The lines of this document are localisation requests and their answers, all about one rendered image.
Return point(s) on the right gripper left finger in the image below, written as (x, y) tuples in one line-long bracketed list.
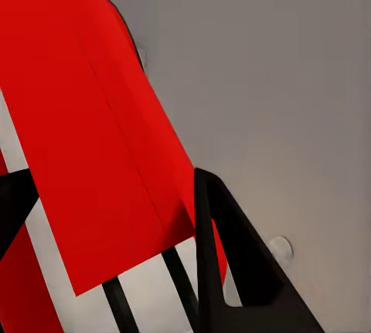
[(18, 195)]

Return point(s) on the radio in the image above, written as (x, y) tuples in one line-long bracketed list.
[(110, 245)]

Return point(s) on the room light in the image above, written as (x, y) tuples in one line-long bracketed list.
[(279, 247)]

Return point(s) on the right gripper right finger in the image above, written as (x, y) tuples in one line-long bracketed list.
[(270, 302)]

